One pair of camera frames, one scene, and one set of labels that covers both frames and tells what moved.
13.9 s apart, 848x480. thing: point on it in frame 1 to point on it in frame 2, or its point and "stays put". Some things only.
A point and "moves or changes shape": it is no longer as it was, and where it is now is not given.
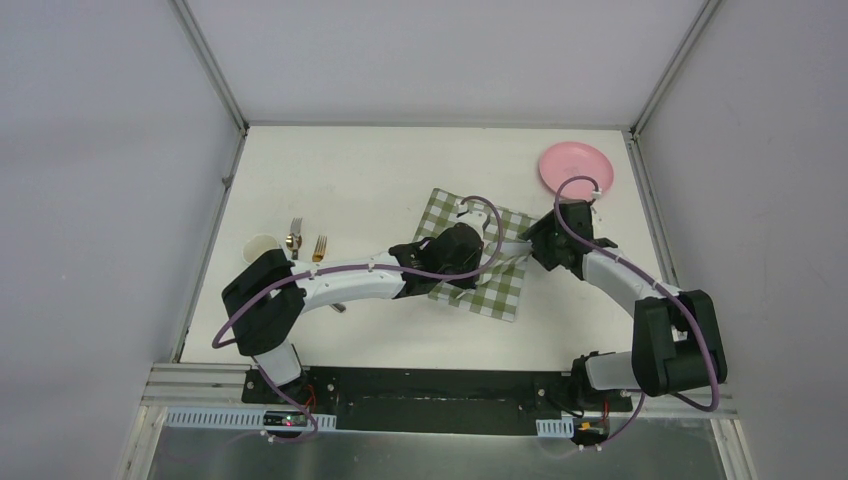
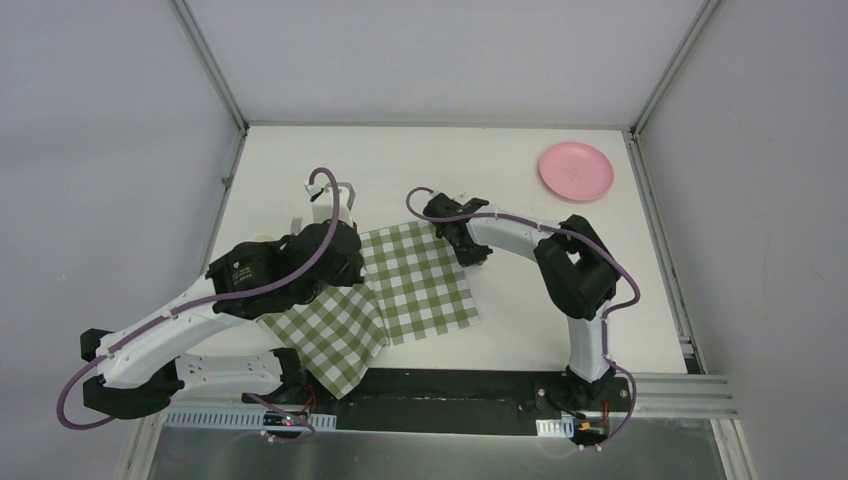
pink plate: (571, 159) stays put
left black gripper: (468, 252) to (351, 268)
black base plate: (441, 401) stays put
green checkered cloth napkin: (442, 211) moves or changes shape
